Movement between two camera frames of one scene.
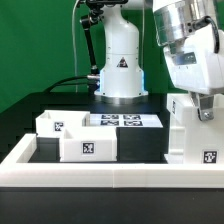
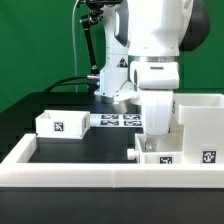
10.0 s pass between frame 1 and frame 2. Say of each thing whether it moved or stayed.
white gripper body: moved
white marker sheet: stayed
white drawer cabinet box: stayed
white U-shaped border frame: stayed
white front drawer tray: moved
